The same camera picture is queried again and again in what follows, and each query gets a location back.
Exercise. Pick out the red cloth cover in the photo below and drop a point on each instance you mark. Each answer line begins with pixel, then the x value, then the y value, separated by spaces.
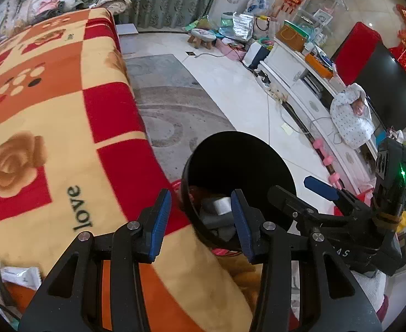
pixel 354 52

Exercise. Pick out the black flat television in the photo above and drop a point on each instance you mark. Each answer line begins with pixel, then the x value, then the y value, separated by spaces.
pixel 384 82

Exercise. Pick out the brown paper gift bag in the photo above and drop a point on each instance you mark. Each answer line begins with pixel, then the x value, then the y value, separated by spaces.
pixel 292 36

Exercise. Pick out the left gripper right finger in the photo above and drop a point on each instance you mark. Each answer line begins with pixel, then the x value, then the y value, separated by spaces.
pixel 265 243

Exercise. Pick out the black round trash bin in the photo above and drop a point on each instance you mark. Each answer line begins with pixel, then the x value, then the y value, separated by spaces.
pixel 218 165

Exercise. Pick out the silver foil bag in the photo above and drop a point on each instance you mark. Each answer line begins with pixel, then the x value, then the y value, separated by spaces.
pixel 243 26

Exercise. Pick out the small wooden stool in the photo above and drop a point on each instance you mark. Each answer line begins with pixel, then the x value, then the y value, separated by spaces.
pixel 201 37

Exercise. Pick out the floral pillow with clothes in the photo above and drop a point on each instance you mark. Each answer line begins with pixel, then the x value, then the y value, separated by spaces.
pixel 29 10

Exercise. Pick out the grey patterned rug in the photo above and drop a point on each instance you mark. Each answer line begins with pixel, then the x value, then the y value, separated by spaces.
pixel 177 112

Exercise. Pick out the swaddled baby doll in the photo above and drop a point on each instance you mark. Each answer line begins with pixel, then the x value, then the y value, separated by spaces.
pixel 351 116

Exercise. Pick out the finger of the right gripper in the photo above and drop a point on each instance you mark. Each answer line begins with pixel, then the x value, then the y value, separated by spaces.
pixel 343 200
pixel 287 204

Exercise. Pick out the patterned fleece blanket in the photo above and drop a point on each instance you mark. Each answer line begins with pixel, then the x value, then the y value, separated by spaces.
pixel 74 154

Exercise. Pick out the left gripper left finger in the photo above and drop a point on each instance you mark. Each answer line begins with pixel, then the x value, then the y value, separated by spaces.
pixel 137 242

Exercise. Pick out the white tv cabinet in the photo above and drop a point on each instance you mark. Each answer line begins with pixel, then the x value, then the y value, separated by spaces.
pixel 287 77

